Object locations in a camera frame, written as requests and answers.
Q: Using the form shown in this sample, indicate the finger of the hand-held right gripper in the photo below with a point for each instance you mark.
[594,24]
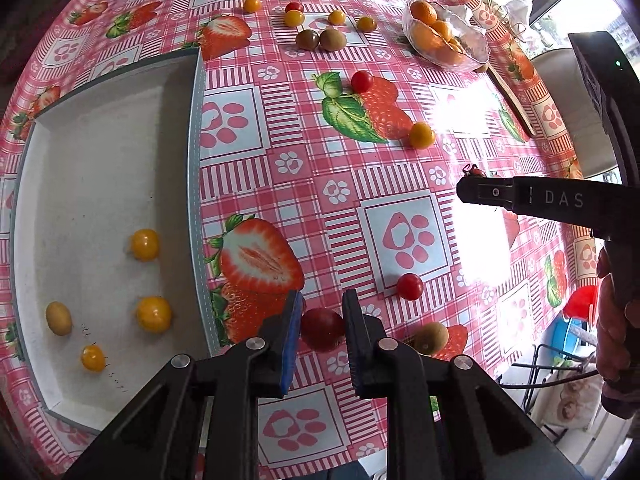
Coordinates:
[525,198]

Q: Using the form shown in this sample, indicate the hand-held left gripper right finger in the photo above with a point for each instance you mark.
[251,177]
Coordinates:
[351,345]

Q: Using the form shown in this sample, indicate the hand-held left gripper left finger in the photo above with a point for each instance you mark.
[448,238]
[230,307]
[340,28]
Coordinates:
[291,340]

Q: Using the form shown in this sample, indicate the dark red tomato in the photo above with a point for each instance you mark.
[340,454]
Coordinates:
[322,329]

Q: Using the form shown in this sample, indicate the small red tomato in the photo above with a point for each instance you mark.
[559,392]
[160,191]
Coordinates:
[471,170]

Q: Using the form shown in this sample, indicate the white shallow tray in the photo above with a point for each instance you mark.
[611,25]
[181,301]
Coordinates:
[100,185]

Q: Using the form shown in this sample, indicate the person's right hand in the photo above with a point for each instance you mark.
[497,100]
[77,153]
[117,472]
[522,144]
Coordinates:
[611,330]

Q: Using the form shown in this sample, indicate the white chair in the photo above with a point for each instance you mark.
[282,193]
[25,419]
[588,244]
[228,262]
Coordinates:
[575,125]

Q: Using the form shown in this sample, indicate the brown kiwi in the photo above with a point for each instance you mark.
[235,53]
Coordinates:
[333,39]
[431,337]

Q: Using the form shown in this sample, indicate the red cherry tomato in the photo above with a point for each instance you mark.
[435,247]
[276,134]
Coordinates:
[361,81]
[410,286]
[293,7]

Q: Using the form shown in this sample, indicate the red plastic bowl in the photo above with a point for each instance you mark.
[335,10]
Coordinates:
[582,303]

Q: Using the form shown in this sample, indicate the strawberry print tablecloth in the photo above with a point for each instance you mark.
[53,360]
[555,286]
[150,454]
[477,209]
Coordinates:
[310,200]

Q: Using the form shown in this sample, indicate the blue plastic basin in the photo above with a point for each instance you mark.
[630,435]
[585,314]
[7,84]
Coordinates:
[567,337]

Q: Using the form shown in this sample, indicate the orange mandarin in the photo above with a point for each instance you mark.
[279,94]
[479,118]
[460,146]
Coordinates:
[428,41]
[442,29]
[424,11]
[454,54]

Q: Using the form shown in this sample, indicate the clear glass bowl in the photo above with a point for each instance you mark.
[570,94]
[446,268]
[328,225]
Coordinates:
[470,40]

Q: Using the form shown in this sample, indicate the clear plastic bag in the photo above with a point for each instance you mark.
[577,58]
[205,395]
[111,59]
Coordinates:
[511,12]

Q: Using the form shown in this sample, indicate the small yellow cherry tomato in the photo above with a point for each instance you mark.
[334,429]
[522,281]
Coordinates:
[93,358]

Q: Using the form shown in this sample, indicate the white sack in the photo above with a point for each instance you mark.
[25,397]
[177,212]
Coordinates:
[570,402]

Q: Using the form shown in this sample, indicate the tan oval tomato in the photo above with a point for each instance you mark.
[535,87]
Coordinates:
[58,318]

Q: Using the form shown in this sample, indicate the green-brown tomato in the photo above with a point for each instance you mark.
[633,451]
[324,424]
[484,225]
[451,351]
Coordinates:
[307,39]

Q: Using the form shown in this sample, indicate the orange cherry tomato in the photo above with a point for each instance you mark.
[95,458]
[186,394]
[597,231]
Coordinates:
[252,5]

